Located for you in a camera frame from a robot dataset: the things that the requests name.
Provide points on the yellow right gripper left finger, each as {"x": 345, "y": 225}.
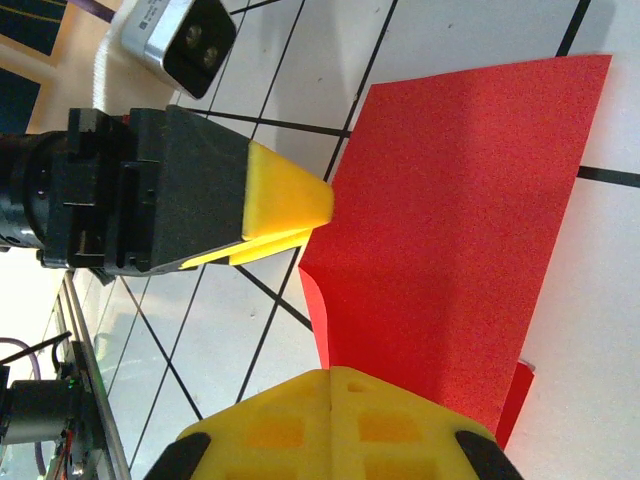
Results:
{"x": 270, "y": 430}

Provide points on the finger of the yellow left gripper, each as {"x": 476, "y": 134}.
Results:
{"x": 285, "y": 195}
{"x": 270, "y": 245}

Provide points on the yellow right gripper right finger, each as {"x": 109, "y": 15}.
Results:
{"x": 400, "y": 435}

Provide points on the red paper sheet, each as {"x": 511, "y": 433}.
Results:
{"x": 450, "y": 225}

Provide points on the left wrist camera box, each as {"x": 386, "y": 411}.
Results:
{"x": 165, "y": 45}

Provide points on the wooden enclosure frame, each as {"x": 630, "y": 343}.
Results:
{"x": 80, "y": 45}

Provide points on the aluminium side rail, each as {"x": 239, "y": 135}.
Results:
{"x": 87, "y": 350}

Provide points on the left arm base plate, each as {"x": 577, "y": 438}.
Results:
{"x": 40, "y": 410}

